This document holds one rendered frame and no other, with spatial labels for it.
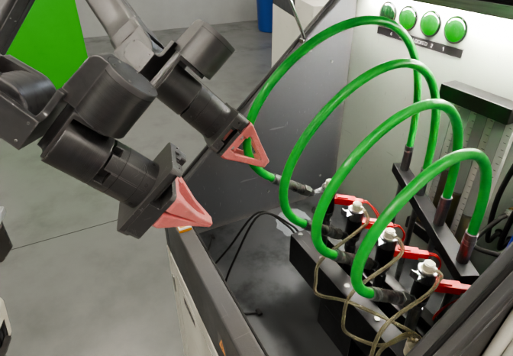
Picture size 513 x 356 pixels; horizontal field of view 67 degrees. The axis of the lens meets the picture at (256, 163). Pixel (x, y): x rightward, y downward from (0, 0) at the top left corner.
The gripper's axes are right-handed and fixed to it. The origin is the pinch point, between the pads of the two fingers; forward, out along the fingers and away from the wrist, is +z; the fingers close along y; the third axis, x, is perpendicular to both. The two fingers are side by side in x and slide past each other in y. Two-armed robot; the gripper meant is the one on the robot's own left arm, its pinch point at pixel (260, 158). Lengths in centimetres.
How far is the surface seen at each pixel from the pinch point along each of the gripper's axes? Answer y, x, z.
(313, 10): 265, -106, 59
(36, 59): 314, 76, -80
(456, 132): -11.1, -22.3, 16.2
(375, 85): 29.8, -30.6, 22.7
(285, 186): -7.6, 0.3, 2.6
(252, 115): -1.8, -4.3, -6.4
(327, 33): -1.6, -20.7, -5.8
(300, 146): -8.3, -5.5, -0.1
